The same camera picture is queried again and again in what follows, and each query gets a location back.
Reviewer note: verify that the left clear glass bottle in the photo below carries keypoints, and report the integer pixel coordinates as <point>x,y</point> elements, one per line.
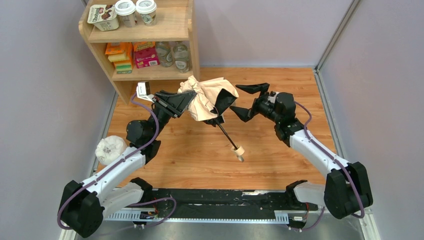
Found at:
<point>164,53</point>

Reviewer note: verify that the pink orange snack box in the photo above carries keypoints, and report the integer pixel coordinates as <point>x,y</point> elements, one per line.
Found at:
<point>145,54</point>

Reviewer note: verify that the aluminium frame rail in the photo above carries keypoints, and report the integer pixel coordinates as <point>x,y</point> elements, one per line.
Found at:
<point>147,205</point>

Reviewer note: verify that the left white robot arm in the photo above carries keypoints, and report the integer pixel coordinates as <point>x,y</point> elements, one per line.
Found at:
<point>112,175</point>

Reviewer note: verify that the wooden shelf unit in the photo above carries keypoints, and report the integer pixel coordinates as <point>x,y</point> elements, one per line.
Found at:
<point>176,21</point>

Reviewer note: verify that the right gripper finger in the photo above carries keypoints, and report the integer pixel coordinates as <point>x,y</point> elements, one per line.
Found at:
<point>246,114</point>
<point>261,88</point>

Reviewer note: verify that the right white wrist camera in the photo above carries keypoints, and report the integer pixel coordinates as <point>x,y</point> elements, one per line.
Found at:
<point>272,97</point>

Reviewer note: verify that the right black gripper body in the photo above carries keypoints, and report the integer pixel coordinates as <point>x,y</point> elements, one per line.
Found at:
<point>263,104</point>

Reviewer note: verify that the clear glass bottle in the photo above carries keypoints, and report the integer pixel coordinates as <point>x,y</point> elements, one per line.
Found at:
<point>164,53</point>
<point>181,57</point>

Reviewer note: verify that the Chobani yogurt tub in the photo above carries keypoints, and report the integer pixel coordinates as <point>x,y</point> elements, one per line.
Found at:
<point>103,17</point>

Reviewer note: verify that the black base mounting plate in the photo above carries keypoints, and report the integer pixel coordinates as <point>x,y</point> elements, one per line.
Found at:
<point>223,204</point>

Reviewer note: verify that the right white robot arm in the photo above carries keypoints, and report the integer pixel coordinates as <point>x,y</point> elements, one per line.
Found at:
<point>347,190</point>

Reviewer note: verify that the orange sponge pack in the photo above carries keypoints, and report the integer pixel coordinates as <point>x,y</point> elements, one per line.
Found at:
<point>120,54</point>

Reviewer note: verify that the white lidded cup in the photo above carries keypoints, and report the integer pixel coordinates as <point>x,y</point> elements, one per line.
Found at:
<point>147,11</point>
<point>126,9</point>

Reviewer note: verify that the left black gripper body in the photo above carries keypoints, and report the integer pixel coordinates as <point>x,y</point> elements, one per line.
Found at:
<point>166,106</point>

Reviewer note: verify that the beige folding umbrella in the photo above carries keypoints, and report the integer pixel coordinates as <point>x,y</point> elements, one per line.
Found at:
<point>212,98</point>

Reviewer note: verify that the right white lidded cup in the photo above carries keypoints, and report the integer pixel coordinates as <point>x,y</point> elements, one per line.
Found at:
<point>147,11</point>

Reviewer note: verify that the left white lidded cup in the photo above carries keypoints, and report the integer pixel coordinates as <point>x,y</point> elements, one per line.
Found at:
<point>126,9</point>

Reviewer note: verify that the right clear glass bottle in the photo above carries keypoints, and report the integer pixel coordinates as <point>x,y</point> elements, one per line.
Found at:
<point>181,57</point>

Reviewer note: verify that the white crumpled plastic bag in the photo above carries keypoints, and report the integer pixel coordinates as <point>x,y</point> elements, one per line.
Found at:
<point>109,149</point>

